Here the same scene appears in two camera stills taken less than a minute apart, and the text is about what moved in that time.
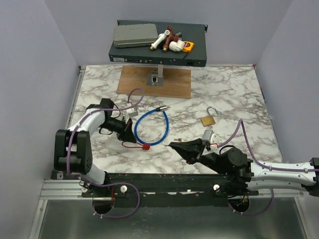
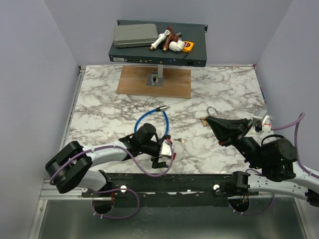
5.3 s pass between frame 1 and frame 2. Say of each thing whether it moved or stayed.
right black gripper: moved
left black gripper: moved
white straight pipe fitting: stayed
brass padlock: stayed
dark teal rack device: stayed
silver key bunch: stayed
